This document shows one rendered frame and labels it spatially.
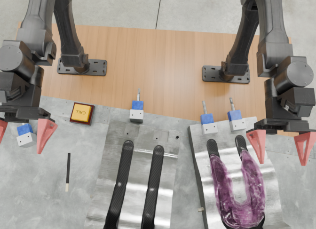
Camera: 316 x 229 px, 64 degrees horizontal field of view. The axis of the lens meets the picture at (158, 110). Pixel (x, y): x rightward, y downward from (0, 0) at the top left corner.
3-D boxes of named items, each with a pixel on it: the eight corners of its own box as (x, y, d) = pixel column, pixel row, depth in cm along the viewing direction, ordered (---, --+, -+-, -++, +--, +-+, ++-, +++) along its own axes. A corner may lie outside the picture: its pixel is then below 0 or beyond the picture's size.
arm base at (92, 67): (102, 68, 97) (104, 51, 98) (50, 65, 96) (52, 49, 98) (106, 76, 104) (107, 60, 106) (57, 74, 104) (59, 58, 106)
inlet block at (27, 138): (17, 116, 98) (9, 113, 93) (29, 112, 99) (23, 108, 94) (26, 147, 96) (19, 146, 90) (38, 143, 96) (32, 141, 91)
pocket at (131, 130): (126, 124, 94) (125, 122, 90) (140, 126, 94) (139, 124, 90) (123, 136, 93) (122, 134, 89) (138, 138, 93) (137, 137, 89)
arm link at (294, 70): (324, 87, 52) (317, 35, 55) (282, 85, 52) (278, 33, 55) (292, 102, 63) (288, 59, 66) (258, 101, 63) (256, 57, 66)
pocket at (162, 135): (154, 129, 94) (155, 127, 90) (169, 131, 94) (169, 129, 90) (153, 141, 93) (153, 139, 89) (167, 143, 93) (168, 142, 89)
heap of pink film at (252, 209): (204, 155, 91) (209, 153, 84) (251, 148, 93) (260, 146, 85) (218, 232, 85) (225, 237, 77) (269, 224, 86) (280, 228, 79)
